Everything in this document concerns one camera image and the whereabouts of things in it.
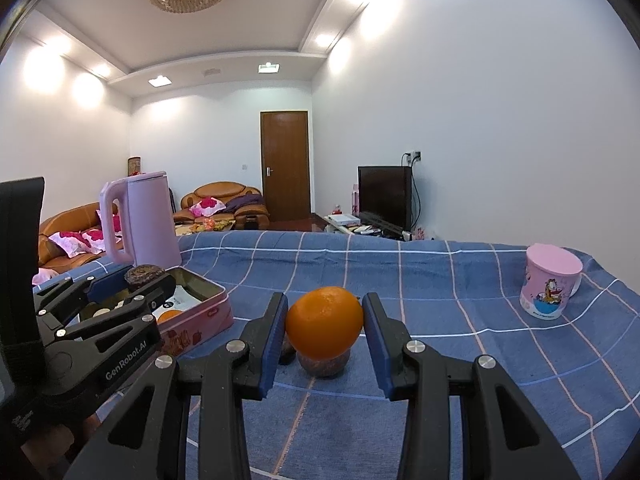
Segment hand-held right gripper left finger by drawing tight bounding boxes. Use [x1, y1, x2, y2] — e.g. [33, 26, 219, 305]
[65, 291, 290, 480]

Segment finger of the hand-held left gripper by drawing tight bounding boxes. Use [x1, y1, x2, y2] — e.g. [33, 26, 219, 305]
[32, 264, 136, 321]
[37, 272, 178, 348]

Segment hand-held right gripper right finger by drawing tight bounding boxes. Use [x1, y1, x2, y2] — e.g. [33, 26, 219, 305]
[361, 291, 583, 480]

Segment dark wrinkled passion fruit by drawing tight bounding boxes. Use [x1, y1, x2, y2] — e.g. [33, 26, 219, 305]
[124, 264, 167, 288]

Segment pink metal tin box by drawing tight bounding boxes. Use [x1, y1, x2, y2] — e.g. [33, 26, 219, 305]
[75, 266, 235, 358]

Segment orange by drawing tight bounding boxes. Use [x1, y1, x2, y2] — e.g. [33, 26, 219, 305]
[285, 286, 364, 360]

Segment printed paper sheet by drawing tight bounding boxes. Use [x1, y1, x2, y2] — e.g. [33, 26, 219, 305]
[160, 285, 211, 313]

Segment floral pink pillow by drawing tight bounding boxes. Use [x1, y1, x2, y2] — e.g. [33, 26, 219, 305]
[189, 196, 227, 217]
[47, 230, 101, 257]
[82, 212, 123, 253]

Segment large purple round fruit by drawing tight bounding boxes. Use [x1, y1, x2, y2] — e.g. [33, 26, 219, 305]
[299, 347, 352, 378]

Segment blue plaid blanket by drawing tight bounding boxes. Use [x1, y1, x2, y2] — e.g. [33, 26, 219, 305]
[30, 230, 640, 480]

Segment pink electric kettle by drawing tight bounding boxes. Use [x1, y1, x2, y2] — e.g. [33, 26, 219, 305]
[98, 171, 182, 267]

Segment brown leather sofa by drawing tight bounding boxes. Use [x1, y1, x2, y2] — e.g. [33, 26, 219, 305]
[37, 201, 121, 273]

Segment coffee table with fruit plates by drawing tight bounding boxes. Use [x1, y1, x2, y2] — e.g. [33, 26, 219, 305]
[175, 217, 236, 235]

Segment brown leather armchair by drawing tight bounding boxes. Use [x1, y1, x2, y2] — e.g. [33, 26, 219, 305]
[173, 181, 271, 231]

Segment purple cloth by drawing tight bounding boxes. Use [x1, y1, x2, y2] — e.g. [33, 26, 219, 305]
[222, 194, 268, 217]

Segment black television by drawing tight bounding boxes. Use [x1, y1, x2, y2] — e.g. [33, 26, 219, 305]
[357, 165, 413, 231]

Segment brown wooden door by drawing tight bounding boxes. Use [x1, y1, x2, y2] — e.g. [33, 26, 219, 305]
[260, 111, 312, 222]

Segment pink cartoon cup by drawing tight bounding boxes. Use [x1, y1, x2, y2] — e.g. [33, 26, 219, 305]
[518, 243, 584, 320]

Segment black power cable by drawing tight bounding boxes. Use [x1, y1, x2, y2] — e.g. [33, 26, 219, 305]
[410, 160, 426, 233]

